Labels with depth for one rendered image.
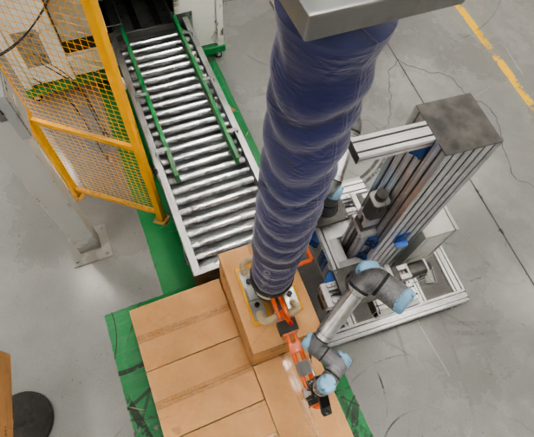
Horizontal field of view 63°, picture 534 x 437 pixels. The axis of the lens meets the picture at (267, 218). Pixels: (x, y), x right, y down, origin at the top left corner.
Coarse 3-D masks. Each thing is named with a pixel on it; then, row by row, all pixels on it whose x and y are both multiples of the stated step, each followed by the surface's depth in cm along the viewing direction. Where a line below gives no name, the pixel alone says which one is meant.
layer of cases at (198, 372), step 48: (192, 288) 283; (144, 336) 267; (192, 336) 269; (240, 336) 271; (192, 384) 257; (240, 384) 258; (288, 384) 260; (192, 432) 246; (240, 432) 247; (288, 432) 249; (336, 432) 250
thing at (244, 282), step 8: (248, 264) 248; (240, 272) 245; (240, 280) 244; (248, 280) 241; (248, 304) 238; (256, 304) 235; (264, 304) 238; (256, 312) 236; (264, 312) 236; (256, 320) 234
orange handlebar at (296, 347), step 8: (304, 264) 239; (288, 312) 226; (288, 336) 220; (296, 336) 220; (288, 344) 219; (296, 344) 218; (296, 352) 219; (296, 360) 215; (304, 376) 212; (312, 376) 212; (304, 384) 210
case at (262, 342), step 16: (224, 256) 251; (240, 256) 252; (224, 272) 250; (224, 288) 283; (240, 288) 243; (304, 288) 246; (240, 304) 239; (304, 304) 242; (240, 320) 239; (304, 320) 238; (256, 336) 232; (272, 336) 233; (304, 336) 238; (256, 352) 228; (272, 352) 245
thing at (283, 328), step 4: (292, 316) 223; (280, 320) 221; (284, 320) 222; (292, 320) 223; (276, 324) 224; (280, 324) 221; (284, 324) 221; (288, 324) 222; (296, 324) 221; (280, 328) 221; (284, 328) 221; (288, 328) 221; (292, 328) 221; (296, 328) 221; (280, 332) 219; (284, 332) 220; (288, 332) 220; (292, 332) 219; (296, 332) 223; (280, 336) 222; (284, 336) 221
